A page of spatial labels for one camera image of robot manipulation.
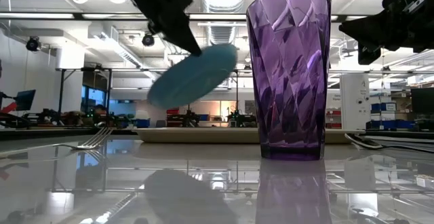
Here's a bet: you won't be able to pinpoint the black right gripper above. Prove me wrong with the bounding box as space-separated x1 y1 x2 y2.
338 0 434 66

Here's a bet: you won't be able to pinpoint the blue round plate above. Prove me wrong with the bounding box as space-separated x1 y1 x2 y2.
146 43 239 110

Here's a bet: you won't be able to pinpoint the silver metal spoon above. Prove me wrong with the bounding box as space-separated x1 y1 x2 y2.
344 132 384 150

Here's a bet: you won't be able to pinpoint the silver metal fork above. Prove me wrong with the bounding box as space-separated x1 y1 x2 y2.
0 126 115 157

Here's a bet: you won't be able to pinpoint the purple faceted plastic cup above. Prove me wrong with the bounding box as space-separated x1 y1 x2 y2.
245 0 332 162

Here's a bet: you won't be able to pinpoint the beige plastic tray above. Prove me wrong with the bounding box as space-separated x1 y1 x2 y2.
132 127 366 145

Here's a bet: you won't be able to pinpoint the black ceiling spot lamp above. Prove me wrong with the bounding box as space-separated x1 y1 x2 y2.
141 33 156 48
25 35 42 52

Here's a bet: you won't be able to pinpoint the white cabinet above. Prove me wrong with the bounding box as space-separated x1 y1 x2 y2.
339 73 372 131

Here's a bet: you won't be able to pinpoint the blue storage bins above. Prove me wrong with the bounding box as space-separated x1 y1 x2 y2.
366 102 417 130

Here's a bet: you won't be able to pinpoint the black computer monitor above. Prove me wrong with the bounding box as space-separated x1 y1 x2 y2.
410 87 434 115

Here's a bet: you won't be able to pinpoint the tilted computer monitor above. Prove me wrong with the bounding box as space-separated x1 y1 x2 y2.
14 88 37 112

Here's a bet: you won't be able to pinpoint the silver ventilation duct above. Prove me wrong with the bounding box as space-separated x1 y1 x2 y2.
199 0 248 45

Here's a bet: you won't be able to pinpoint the black metal frame stand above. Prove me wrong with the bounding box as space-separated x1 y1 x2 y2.
55 66 113 117

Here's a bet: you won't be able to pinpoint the black cable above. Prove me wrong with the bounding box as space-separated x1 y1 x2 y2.
381 143 434 154

